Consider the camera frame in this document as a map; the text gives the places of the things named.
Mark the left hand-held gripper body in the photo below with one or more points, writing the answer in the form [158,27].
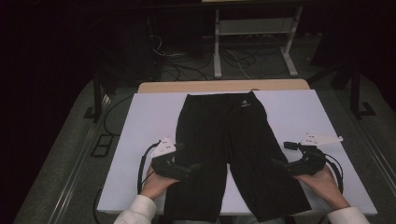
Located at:
[164,148]

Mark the black floor socket frame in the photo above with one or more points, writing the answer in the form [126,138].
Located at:
[99,151]

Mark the white metal stand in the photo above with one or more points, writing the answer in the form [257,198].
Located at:
[217,56]

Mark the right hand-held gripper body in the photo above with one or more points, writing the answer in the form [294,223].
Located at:
[311,161]

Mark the black metal stand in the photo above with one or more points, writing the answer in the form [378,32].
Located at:
[97,93]
[355,90]

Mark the black pants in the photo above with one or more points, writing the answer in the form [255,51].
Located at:
[218,130]

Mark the person's left hand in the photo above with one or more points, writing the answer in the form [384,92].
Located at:
[155,185]

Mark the metal floor rail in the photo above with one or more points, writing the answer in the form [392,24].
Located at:
[77,168]

